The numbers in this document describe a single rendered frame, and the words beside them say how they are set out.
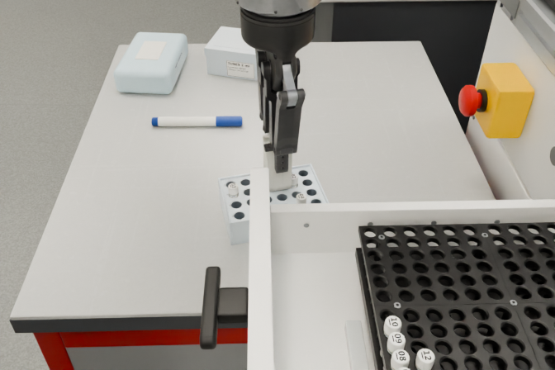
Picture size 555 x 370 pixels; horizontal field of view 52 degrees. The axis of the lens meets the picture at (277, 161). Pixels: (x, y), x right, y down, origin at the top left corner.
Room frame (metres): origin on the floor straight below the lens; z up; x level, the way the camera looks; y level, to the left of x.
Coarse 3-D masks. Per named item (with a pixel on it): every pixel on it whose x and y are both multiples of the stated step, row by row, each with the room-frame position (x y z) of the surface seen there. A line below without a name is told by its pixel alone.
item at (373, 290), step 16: (368, 240) 0.35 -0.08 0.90; (368, 256) 0.33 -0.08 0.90; (384, 256) 0.33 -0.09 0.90; (368, 272) 0.31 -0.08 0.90; (384, 272) 0.31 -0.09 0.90; (384, 288) 0.30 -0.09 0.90; (384, 304) 0.28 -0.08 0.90; (384, 336) 0.25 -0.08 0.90; (384, 352) 0.24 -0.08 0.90; (384, 368) 0.23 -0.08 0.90
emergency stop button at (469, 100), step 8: (464, 88) 0.62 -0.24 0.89; (472, 88) 0.61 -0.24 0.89; (464, 96) 0.61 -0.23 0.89; (472, 96) 0.60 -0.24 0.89; (480, 96) 0.61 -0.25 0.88; (464, 104) 0.60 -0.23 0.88; (472, 104) 0.60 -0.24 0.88; (480, 104) 0.60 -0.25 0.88; (464, 112) 0.60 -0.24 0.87; (472, 112) 0.59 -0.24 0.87
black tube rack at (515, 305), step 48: (384, 240) 0.35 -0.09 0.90; (432, 240) 0.35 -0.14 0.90; (480, 240) 0.35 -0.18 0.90; (528, 240) 0.35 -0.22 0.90; (432, 288) 0.30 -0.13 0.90; (480, 288) 0.30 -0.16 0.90; (528, 288) 0.30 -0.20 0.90; (432, 336) 0.25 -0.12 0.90; (480, 336) 0.25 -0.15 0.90; (528, 336) 0.25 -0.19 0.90
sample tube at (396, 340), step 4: (396, 332) 0.25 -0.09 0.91; (392, 336) 0.24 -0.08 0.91; (396, 336) 0.24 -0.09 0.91; (400, 336) 0.24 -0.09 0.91; (388, 340) 0.24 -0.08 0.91; (392, 340) 0.24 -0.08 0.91; (396, 340) 0.24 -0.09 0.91; (400, 340) 0.24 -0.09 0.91; (404, 340) 0.24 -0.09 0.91; (388, 344) 0.24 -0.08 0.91; (392, 344) 0.24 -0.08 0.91; (396, 344) 0.24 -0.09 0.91; (400, 344) 0.24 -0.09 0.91; (404, 344) 0.24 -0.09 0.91; (388, 348) 0.24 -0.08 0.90; (392, 348) 0.24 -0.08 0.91; (396, 348) 0.24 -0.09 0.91; (400, 348) 0.24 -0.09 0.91; (392, 352) 0.24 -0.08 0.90
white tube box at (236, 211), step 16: (240, 176) 0.56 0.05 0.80; (304, 176) 0.57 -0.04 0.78; (224, 192) 0.53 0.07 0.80; (240, 192) 0.53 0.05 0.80; (272, 192) 0.53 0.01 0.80; (288, 192) 0.53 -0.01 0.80; (304, 192) 0.53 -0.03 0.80; (320, 192) 0.53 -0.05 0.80; (224, 208) 0.51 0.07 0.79; (240, 208) 0.50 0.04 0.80; (240, 224) 0.48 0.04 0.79; (240, 240) 0.47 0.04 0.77
